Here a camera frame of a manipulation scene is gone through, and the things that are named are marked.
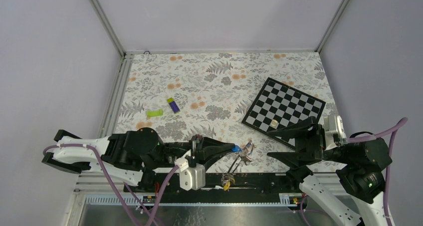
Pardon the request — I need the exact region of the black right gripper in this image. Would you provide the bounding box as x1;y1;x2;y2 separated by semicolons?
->
266;113;355;168

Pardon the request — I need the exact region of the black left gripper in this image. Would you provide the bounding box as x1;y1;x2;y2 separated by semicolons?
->
145;136;236;175

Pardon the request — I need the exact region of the blue key tag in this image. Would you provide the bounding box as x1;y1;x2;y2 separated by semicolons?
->
231;145;241;152

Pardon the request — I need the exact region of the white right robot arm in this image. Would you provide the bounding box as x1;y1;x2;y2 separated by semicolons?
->
268;114;394;226

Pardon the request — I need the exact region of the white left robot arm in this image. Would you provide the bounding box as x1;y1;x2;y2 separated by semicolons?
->
42;127;236;192

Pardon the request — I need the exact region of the white chess piece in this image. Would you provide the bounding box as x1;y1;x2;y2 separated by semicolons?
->
270;120;278;128

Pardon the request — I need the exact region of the black white chessboard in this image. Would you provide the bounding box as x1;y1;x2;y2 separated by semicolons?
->
242;77;326;133

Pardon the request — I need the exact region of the purple yellow marker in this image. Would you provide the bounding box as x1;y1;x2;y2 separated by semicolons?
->
167;98;180;114

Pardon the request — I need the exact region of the green marker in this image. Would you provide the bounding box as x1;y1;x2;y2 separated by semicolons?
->
146;109;163;117

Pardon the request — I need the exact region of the black front rail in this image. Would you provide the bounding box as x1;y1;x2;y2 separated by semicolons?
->
129;171;306;193

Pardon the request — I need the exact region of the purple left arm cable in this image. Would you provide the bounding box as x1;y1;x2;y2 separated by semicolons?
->
42;143;183;226

